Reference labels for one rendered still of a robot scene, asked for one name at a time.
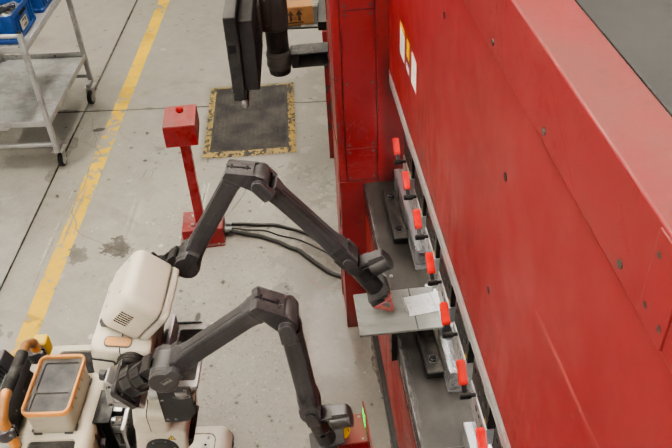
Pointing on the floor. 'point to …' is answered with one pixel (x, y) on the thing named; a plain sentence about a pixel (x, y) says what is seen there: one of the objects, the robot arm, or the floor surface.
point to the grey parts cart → (40, 78)
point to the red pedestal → (189, 130)
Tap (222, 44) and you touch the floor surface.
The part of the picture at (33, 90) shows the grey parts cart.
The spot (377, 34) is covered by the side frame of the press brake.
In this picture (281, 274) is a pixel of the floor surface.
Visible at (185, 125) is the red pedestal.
